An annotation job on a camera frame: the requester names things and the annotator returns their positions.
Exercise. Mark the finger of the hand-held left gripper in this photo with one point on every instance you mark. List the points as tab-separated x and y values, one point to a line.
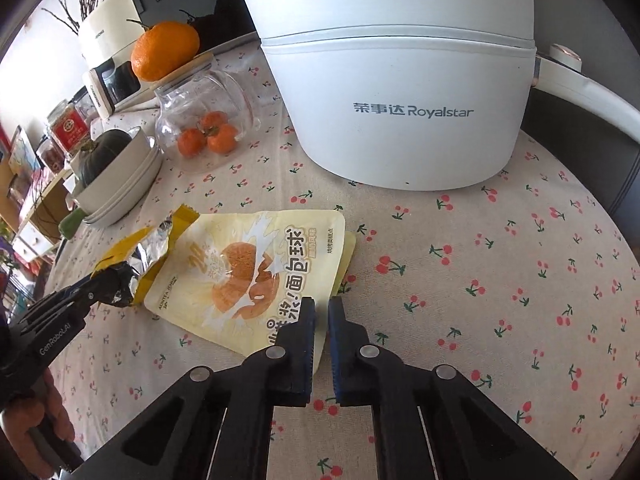
117	292
90	282

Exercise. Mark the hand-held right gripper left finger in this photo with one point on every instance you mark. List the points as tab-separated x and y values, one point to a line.
307	345

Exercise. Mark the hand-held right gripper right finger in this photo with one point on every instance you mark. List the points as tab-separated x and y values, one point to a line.
337	350

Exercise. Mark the yellow foil snack packet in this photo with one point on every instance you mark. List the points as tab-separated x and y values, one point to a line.
150	250

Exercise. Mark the pale yellow bread snack packet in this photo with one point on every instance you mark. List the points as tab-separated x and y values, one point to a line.
225	260

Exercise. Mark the person's left hand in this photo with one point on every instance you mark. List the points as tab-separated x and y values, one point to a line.
20	445

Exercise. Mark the small green vegetable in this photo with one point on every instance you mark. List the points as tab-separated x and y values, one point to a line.
70	222

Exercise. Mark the wooden shelf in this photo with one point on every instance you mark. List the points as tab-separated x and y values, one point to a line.
45	210

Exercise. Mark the white bowl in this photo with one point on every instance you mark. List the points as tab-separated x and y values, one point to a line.
145	190
130	170

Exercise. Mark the dark green squash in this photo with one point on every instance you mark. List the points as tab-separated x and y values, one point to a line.
100	160

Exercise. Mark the glass jar with red contents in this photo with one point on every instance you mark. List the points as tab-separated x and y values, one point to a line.
50	155

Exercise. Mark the colourful picture board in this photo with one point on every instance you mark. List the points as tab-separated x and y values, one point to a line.
25	155

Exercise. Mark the glass jar with red label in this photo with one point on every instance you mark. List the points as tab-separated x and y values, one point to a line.
70	132

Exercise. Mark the small tangerine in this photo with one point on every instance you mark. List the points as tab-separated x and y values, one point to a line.
191	142
222	139
212	120

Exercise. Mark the glass jar with wooden lid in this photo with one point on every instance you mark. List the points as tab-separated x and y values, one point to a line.
235	105

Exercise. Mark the large orange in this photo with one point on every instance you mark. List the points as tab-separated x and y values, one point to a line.
165	50

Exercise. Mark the white air fryer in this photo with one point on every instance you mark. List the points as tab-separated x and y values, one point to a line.
107	20

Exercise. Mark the white electric cooking pot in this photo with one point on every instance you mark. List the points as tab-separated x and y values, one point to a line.
400	60

